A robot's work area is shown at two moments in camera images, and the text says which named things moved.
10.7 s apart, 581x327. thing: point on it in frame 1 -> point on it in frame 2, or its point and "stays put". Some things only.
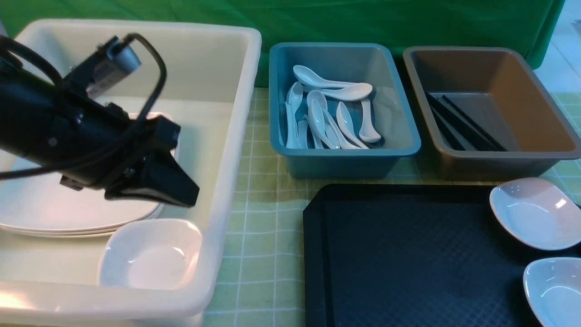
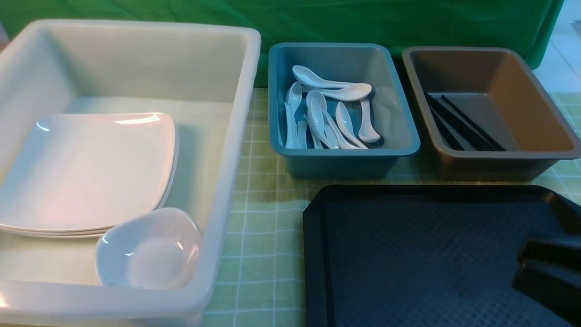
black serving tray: [414, 255] stays put
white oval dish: [538, 213] -> [155, 248]
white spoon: [345, 126] stays put
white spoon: [317, 118] stays put
